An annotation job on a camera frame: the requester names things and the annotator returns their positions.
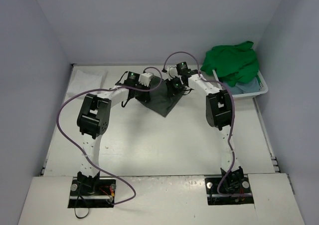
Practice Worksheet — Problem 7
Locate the grey t shirt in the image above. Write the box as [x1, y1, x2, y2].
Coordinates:
[141, 81, 183, 117]

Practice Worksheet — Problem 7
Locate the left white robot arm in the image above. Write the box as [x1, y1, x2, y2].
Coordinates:
[77, 71, 154, 195]

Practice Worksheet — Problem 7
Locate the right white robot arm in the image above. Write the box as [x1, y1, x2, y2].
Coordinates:
[162, 62, 244, 196]

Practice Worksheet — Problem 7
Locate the green t shirt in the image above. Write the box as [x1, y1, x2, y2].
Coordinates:
[200, 41, 259, 87]

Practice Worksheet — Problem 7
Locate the light blue t shirt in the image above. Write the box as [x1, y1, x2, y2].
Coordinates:
[224, 77, 260, 95]

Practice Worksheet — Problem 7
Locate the white laundry basket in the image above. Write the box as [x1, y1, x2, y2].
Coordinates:
[226, 71, 268, 100]

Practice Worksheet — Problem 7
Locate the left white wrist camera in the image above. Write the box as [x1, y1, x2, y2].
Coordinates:
[138, 72, 154, 87]

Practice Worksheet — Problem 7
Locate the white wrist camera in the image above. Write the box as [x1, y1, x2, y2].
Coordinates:
[162, 66, 178, 78]
[138, 72, 154, 87]

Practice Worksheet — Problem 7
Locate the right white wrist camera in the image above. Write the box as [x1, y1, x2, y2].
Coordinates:
[162, 66, 178, 78]

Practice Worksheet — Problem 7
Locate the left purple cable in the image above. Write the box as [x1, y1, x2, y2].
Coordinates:
[56, 67, 164, 206]

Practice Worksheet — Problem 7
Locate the purple cable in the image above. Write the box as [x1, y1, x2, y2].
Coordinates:
[164, 51, 236, 195]
[56, 67, 164, 206]

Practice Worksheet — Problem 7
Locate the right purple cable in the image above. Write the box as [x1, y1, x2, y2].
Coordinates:
[164, 51, 236, 195]

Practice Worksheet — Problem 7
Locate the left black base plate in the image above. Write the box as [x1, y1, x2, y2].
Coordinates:
[68, 178, 116, 209]

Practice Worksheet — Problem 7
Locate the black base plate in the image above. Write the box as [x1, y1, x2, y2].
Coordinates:
[68, 178, 116, 209]
[204, 176, 254, 206]

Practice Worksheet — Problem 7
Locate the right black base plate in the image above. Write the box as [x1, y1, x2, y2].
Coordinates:
[204, 176, 254, 206]

